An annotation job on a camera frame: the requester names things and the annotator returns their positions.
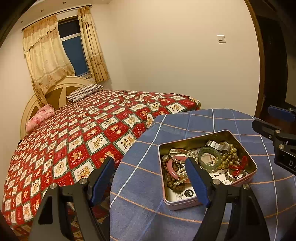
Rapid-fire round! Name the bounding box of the red knotted cord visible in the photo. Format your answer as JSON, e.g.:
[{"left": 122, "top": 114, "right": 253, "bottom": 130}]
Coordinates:
[{"left": 229, "top": 155, "right": 249, "bottom": 178}]

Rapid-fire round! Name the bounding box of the green jade bracelet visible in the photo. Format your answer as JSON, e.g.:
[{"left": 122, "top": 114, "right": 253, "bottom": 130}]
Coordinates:
[{"left": 198, "top": 146, "right": 223, "bottom": 173}]

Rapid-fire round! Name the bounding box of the white pearl necklace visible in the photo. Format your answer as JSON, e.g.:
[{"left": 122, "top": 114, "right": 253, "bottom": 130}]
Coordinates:
[{"left": 172, "top": 150, "right": 200, "bottom": 187}]

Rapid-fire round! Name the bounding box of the gold metal bangle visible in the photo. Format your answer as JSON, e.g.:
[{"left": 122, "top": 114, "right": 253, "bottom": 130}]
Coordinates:
[{"left": 168, "top": 148, "right": 189, "bottom": 160}]

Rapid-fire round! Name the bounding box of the pink metal tin box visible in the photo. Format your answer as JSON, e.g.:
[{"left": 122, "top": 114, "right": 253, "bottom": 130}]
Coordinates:
[{"left": 158, "top": 130, "right": 257, "bottom": 210}]

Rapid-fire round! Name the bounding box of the pink jade bangle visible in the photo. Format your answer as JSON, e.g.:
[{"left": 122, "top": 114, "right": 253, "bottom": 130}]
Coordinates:
[{"left": 166, "top": 155, "right": 190, "bottom": 183}]

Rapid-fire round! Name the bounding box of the blue plaid tablecloth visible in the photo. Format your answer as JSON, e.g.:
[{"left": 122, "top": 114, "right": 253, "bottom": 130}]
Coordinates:
[{"left": 109, "top": 108, "right": 296, "bottom": 241}]

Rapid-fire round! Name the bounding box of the red patchwork bedspread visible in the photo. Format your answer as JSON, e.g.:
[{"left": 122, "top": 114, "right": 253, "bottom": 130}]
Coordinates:
[{"left": 1, "top": 89, "right": 202, "bottom": 239}]

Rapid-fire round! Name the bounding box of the pink pillow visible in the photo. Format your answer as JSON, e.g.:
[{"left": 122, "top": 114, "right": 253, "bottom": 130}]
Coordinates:
[{"left": 26, "top": 104, "right": 55, "bottom": 134}]

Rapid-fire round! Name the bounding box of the cream wooden headboard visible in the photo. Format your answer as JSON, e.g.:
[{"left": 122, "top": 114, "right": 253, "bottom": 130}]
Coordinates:
[{"left": 20, "top": 76, "right": 94, "bottom": 140}]

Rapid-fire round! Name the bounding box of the striped pillow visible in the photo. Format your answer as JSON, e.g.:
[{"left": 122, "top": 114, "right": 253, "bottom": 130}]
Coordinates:
[{"left": 66, "top": 83, "right": 103, "bottom": 102}]

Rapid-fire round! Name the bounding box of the right cream floral curtain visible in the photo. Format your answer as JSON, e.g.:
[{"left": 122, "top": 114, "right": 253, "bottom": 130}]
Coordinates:
[{"left": 77, "top": 6, "right": 109, "bottom": 83}]

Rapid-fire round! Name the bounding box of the cream floral curtain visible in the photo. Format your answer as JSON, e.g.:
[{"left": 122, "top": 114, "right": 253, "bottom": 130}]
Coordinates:
[
  {"left": 77, "top": 6, "right": 109, "bottom": 83},
  {"left": 23, "top": 15, "right": 75, "bottom": 106}
]

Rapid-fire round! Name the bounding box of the left cream floral curtain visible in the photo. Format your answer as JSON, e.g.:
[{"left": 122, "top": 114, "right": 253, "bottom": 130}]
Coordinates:
[{"left": 23, "top": 15, "right": 75, "bottom": 106}]

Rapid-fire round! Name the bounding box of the dark window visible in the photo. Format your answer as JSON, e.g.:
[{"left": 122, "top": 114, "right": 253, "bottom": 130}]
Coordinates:
[{"left": 58, "top": 16, "right": 91, "bottom": 79}]

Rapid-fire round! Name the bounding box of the olive green bead necklace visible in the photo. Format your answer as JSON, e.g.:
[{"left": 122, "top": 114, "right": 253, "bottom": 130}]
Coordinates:
[{"left": 218, "top": 143, "right": 243, "bottom": 183}]

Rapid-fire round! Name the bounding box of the dark brown bead bracelet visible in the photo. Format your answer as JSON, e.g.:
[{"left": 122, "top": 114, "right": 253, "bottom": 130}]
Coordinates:
[{"left": 162, "top": 155, "right": 186, "bottom": 194}]

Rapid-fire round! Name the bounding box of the brown wooden door frame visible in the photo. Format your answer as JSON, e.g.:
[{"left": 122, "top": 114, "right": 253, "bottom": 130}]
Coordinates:
[{"left": 245, "top": 1, "right": 295, "bottom": 120}]

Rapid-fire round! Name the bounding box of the white wall switch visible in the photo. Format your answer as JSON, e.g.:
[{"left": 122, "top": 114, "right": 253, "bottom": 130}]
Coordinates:
[{"left": 217, "top": 35, "right": 226, "bottom": 44}]

